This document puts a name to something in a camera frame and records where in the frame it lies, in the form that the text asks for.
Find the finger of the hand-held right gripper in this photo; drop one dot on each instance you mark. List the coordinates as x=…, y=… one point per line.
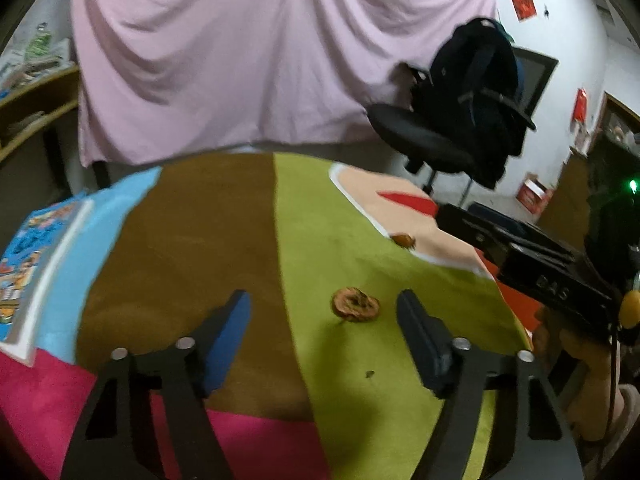
x=545, y=285
x=540, y=240

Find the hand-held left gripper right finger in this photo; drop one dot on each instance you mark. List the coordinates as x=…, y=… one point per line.
x=417, y=335

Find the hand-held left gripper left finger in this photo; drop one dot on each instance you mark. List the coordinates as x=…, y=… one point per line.
x=222, y=345

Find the red and white bin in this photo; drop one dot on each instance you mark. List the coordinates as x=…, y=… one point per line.
x=515, y=305

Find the brown dried fruit slice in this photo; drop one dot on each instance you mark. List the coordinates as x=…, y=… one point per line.
x=356, y=305

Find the person's right forearm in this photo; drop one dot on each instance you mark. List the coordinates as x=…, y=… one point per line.
x=625, y=430

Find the person's right hand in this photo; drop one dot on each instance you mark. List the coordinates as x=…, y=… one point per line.
x=575, y=375

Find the red cardboard box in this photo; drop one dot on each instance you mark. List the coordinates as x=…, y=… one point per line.
x=534, y=195

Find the brown wooden cabinet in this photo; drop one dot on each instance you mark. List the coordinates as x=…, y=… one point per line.
x=565, y=195

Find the small brown dried fruit piece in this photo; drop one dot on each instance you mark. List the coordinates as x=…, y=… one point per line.
x=404, y=240

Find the framed picture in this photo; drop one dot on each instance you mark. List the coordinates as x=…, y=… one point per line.
x=617, y=120

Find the colourful patchwork table cloth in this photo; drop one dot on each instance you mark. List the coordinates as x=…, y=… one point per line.
x=200, y=240

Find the black office chair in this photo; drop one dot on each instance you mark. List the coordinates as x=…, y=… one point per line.
x=425, y=135

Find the dark blue backpack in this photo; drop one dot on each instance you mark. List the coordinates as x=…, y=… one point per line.
x=475, y=90

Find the blue children's comic book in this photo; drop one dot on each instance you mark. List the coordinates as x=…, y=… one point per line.
x=30, y=260

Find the pink hanging sheet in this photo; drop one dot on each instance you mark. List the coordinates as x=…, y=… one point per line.
x=260, y=55

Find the wooden shelf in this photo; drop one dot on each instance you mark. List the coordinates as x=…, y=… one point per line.
x=35, y=110

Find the clutter of books on shelf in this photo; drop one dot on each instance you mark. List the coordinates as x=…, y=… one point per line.
x=30, y=60

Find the red hanging wall ornament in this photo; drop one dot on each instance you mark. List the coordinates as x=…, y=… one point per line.
x=580, y=106

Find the wall vent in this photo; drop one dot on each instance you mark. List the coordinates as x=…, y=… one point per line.
x=602, y=6

